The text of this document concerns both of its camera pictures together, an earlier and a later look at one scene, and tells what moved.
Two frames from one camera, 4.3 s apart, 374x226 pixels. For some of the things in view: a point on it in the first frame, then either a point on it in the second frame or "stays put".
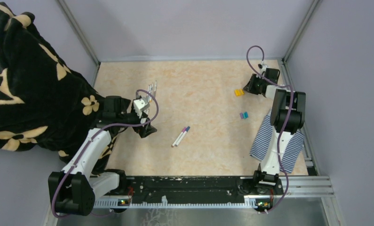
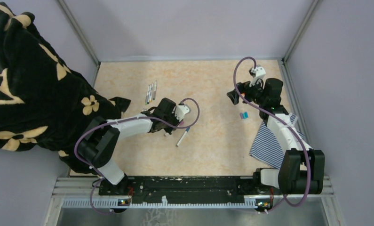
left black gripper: [145, 130] to [176, 121]
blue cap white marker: [183, 134] stays put
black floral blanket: [34, 101] stays put
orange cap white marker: [152, 87] stays put
